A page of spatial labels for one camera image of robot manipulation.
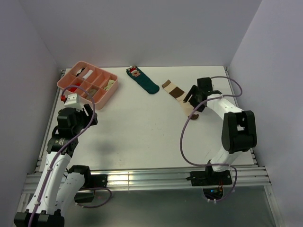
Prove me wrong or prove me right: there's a dark green Christmas sock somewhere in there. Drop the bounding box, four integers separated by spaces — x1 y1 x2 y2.
126 66 160 95

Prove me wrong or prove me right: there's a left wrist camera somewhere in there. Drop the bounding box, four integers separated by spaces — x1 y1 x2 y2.
60 94 82 112

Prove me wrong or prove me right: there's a cream yellow sock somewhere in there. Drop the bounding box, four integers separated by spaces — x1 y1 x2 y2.
103 79 115 91

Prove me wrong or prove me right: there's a red rolled item in tray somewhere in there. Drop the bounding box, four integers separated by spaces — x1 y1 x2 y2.
69 83 80 93

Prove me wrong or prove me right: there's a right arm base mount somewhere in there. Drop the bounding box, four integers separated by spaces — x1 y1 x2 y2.
186 166 232 201

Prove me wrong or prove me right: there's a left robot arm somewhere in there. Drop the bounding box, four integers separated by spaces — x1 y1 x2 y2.
14 104 98 227

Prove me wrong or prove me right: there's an aluminium front rail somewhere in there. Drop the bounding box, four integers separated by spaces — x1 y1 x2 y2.
22 165 272 194

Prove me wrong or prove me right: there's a striped beige brown sock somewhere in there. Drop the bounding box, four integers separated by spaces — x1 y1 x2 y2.
161 80 194 117

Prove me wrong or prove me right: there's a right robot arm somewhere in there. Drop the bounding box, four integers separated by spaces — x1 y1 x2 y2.
180 76 257 184

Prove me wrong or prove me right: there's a pink divided organizer tray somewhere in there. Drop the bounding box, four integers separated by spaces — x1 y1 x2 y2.
57 61 118 110

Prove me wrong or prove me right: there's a white rolled item in tray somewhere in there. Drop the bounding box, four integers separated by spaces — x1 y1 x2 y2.
82 70 93 80

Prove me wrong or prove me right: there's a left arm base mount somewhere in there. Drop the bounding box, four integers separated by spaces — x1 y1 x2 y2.
74 175 107 203

